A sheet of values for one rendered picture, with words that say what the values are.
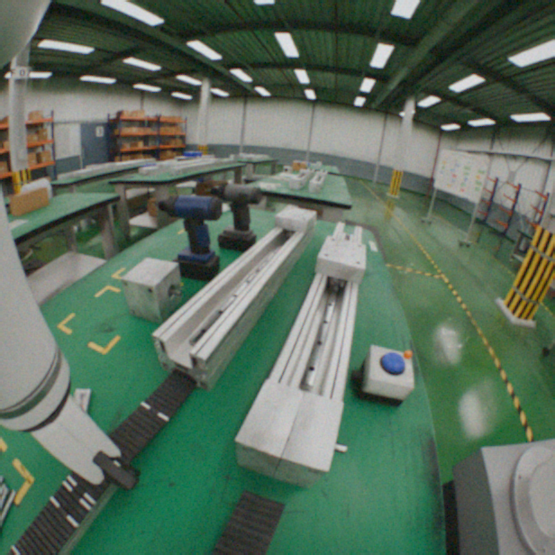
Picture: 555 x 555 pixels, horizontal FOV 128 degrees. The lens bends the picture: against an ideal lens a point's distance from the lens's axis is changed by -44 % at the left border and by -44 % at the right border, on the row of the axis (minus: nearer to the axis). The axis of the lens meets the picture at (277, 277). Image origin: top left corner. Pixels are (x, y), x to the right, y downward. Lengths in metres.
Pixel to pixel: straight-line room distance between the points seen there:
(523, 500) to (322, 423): 0.31
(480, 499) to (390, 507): 0.13
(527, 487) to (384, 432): 0.25
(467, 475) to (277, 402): 0.31
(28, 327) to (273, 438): 0.23
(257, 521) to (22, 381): 0.26
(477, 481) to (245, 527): 0.30
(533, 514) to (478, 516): 0.08
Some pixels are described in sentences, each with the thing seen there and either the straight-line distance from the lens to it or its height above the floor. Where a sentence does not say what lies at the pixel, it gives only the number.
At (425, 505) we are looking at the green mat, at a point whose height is 0.78.
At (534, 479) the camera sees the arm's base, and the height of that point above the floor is 0.87.
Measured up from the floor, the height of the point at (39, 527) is 0.81.
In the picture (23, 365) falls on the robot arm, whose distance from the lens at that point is 0.18.
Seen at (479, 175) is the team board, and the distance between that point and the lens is 5.72.
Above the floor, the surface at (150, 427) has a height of 0.80.
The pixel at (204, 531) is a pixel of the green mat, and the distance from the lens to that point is 0.35.
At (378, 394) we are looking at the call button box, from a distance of 0.43.
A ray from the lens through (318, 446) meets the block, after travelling 0.28.
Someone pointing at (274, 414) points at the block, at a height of 0.87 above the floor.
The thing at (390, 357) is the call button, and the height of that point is 0.85.
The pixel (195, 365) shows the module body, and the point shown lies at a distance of 0.38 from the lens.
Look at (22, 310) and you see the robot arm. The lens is 0.17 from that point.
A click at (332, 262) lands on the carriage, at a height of 0.90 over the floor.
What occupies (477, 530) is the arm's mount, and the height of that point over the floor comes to 0.82.
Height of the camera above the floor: 1.13
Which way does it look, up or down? 30 degrees down
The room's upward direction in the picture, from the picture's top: 7 degrees clockwise
